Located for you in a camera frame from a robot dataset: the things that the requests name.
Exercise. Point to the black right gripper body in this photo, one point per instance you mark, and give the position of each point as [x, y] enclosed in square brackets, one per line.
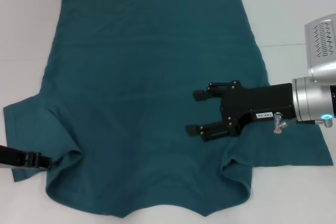
[262, 100]

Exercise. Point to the teal blue t-shirt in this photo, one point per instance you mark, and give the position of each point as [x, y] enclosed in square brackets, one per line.
[131, 77]

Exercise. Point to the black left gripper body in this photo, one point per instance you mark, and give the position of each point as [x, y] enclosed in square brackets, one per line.
[11, 155]

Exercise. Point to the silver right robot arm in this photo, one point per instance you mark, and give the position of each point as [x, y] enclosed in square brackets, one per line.
[309, 98]

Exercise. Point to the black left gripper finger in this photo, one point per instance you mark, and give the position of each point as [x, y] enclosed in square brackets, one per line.
[36, 161]

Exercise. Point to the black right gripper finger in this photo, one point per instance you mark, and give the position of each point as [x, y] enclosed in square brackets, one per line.
[193, 129]
[199, 95]

